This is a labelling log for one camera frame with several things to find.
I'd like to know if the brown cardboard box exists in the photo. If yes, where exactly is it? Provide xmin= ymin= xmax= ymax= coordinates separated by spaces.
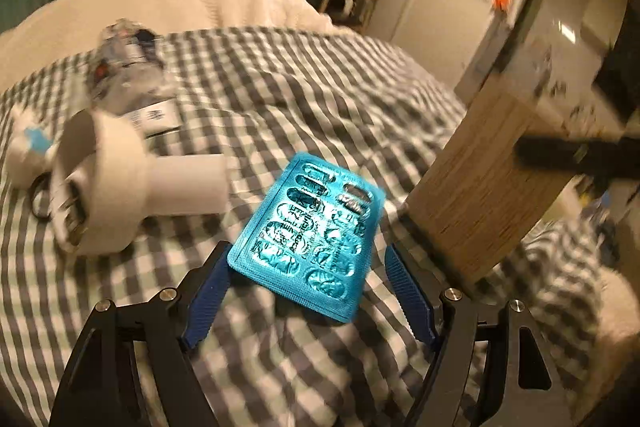
xmin=399 ymin=0 xmax=626 ymax=295

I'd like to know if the white tube with blue label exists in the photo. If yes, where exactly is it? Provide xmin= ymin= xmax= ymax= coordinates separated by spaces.
xmin=4 ymin=104 xmax=56 ymax=190

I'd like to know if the blue pill blister pack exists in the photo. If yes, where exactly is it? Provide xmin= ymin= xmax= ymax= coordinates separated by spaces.
xmin=228 ymin=152 xmax=386 ymax=323

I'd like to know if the cream white bed quilt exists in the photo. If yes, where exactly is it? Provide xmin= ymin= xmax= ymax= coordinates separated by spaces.
xmin=1 ymin=0 xmax=339 ymax=90

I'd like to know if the black metal ring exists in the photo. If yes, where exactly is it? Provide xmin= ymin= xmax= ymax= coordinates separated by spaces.
xmin=28 ymin=171 xmax=56 ymax=223

